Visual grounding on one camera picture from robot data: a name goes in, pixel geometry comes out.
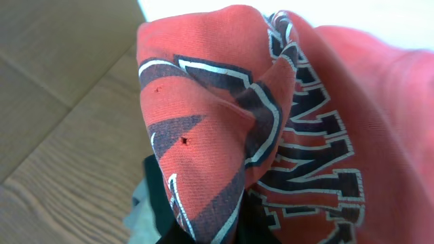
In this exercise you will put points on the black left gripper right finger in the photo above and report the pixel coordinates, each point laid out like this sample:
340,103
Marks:
250,227

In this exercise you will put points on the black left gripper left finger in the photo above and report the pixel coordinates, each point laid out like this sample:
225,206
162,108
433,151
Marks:
171,232

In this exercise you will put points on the red printed t-shirt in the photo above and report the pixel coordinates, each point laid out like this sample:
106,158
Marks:
328,130

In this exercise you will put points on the black folded garment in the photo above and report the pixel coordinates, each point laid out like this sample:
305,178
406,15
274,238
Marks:
164,217

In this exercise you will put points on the khaki folded garment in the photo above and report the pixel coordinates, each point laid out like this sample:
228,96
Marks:
141,219

